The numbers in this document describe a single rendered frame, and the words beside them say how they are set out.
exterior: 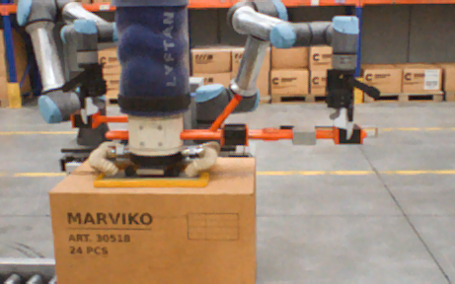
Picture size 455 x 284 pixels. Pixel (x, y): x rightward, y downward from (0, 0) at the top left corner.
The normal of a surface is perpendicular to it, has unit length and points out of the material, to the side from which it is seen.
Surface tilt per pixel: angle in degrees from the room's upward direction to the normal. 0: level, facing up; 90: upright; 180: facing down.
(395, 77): 90
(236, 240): 89
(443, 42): 90
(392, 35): 90
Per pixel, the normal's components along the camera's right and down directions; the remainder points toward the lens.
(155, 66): 0.37, -0.01
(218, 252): -0.07, 0.23
